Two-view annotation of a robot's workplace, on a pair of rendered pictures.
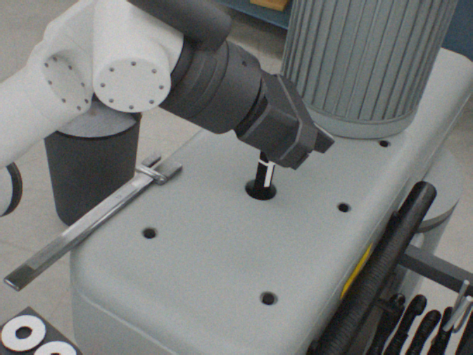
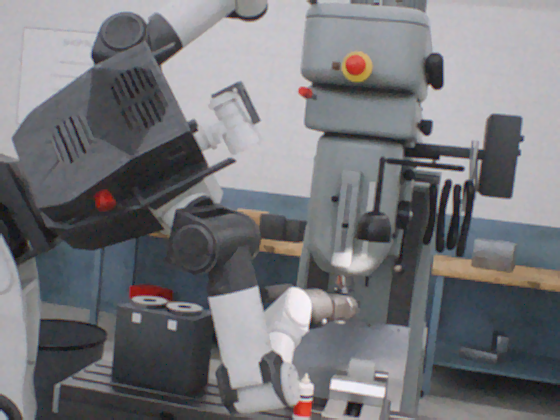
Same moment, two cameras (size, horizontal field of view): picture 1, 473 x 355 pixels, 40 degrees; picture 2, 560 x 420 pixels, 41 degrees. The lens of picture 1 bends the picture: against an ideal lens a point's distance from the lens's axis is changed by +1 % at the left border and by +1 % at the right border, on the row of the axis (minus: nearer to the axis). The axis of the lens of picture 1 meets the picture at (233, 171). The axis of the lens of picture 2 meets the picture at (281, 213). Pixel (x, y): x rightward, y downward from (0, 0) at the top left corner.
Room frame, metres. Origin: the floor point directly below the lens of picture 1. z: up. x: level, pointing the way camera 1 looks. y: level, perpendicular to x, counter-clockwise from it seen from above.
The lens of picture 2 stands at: (-1.09, 0.54, 1.59)
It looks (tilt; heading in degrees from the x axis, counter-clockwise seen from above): 5 degrees down; 346
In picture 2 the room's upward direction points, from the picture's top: 6 degrees clockwise
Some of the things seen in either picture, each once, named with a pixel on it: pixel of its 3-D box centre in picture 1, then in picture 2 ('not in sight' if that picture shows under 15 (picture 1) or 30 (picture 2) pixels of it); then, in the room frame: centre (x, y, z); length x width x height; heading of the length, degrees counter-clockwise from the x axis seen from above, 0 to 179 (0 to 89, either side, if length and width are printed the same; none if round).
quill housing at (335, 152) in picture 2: not in sight; (354, 204); (0.58, -0.04, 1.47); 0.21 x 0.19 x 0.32; 64
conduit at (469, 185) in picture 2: (394, 340); (439, 215); (0.73, -0.33, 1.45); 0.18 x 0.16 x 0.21; 154
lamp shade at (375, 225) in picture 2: not in sight; (374, 225); (0.38, -0.02, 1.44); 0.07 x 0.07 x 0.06
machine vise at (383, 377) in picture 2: not in sight; (357, 401); (0.52, -0.08, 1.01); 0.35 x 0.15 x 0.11; 155
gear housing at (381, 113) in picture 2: not in sight; (367, 115); (0.61, -0.05, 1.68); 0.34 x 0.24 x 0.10; 154
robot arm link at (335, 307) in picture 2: not in sight; (320, 308); (0.52, 0.04, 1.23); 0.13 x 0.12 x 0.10; 39
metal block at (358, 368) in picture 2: not in sight; (361, 374); (0.55, -0.09, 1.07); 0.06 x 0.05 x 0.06; 65
